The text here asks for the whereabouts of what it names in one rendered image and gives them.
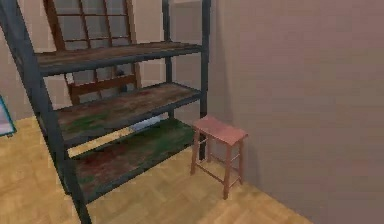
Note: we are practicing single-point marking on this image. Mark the brown framed glass door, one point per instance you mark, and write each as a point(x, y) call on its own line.
point(100, 86)

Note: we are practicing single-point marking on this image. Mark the dark metal shelf unit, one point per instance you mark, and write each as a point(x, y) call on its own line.
point(116, 110)

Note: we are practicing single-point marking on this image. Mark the teal framed panel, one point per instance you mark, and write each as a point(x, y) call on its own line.
point(4, 120)

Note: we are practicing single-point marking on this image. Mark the red wooden stool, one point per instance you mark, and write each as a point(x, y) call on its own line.
point(218, 131)

